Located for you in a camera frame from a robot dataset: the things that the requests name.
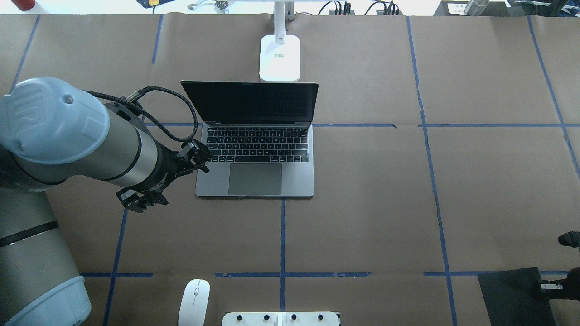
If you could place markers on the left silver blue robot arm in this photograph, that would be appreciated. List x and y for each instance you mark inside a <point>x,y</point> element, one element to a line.
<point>51,131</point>

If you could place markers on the grey laptop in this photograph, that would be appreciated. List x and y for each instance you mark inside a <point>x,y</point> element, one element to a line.
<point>260,135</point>

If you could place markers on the black mouse pad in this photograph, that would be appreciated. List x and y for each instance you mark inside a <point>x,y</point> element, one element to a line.
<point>514,298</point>

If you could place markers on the white desk lamp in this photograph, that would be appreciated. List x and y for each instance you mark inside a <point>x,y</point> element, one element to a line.
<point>279,52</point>

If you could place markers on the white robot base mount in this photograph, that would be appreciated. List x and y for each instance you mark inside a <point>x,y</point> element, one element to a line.
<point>312,318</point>

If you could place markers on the white computer mouse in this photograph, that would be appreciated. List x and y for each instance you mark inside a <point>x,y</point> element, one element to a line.
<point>193,307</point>

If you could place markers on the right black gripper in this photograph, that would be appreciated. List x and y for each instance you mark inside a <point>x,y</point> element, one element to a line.
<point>572,239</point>

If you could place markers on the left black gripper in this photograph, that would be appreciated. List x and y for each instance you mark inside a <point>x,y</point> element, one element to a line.
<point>160,174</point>

